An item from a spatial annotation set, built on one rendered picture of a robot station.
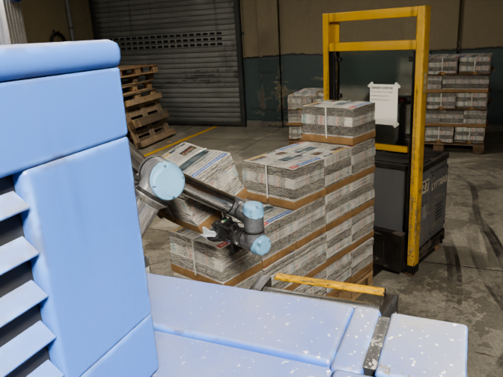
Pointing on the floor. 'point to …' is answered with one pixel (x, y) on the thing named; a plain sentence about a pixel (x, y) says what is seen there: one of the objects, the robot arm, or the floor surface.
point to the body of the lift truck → (382, 159)
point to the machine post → (401, 346)
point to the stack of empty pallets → (136, 85)
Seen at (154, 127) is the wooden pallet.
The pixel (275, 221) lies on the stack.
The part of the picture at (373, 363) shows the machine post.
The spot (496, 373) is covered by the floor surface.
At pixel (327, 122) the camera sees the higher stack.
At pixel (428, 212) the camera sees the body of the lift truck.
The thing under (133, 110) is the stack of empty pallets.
